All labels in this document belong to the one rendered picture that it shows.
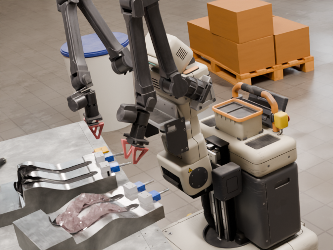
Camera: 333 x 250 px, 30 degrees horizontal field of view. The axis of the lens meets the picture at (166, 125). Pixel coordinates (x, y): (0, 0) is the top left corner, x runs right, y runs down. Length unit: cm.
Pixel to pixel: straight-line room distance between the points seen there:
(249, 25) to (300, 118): 105
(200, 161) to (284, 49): 320
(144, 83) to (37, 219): 64
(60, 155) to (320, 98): 288
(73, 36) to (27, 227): 83
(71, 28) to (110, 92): 246
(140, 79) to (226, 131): 76
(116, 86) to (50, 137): 188
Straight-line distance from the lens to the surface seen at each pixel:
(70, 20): 269
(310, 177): 421
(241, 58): 566
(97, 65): 500
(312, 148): 458
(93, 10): 279
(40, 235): 227
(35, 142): 330
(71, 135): 327
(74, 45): 265
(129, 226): 233
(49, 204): 259
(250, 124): 290
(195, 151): 275
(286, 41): 585
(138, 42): 232
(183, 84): 242
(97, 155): 273
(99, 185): 260
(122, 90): 515
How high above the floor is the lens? 208
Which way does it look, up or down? 24 degrees down
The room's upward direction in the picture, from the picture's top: 8 degrees counter-clockwise
